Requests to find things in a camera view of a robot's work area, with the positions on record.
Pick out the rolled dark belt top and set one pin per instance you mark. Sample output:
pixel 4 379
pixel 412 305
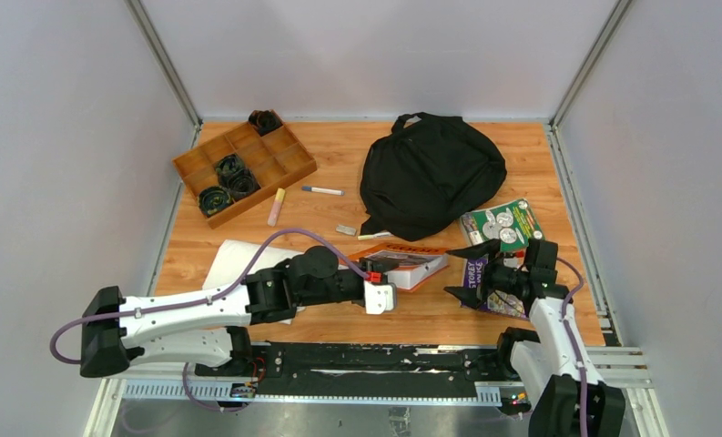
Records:
pixel 264 121

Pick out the blue white marker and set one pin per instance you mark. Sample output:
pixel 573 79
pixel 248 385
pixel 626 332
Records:
pixel 327 191

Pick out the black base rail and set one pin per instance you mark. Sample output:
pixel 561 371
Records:
pixel 366 370

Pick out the rolled dark belt middle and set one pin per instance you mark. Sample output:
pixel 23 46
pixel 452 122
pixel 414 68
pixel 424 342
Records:
pixel 228 166

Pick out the black backpack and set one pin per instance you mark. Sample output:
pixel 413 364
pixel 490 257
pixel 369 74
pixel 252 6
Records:
pixel 428 172

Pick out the white folded cloth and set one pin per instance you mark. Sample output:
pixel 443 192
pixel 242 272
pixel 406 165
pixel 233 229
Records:
pixel 234 255

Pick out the orange book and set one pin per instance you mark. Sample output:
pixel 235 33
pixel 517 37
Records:
pixel 417 263

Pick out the pink yellow highlighter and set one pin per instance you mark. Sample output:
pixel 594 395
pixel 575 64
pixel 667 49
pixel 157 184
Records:
pixel 276 207

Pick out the rolled dark belt front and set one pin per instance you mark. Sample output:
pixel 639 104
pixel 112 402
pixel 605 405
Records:
pixel 213 199

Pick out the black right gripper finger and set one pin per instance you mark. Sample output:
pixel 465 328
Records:
pixel 470 297
pixel 488 250

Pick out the yellow white pen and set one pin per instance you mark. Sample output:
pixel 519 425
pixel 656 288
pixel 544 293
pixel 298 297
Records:
pixel 377 235

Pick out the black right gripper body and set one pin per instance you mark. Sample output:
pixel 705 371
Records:
pixel 503 278

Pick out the rolled dark belt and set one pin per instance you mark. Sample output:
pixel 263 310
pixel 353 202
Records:
pixel 243 185
pixel 228 166
pixel 264 121
pixel 213 199

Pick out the wooden compartment tray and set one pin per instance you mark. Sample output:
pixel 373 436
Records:
pixel 276 160

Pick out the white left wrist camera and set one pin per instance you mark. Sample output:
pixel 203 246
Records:
pixel 380 295

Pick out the green sticker pack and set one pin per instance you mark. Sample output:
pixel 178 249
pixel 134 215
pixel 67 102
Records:
pixel 513 223

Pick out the purple treehouse book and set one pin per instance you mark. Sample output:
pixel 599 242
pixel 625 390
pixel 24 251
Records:
pixel 498 302

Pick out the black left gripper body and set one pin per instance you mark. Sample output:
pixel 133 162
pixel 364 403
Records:
pixel 360 284

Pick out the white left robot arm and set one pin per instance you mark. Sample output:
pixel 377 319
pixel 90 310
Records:
pixel 210 327

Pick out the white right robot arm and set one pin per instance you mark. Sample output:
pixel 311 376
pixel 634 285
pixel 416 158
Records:
pixel 568 394

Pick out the rolled dark belt centre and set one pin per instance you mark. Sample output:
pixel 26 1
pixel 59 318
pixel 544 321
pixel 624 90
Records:
pixel 243 185

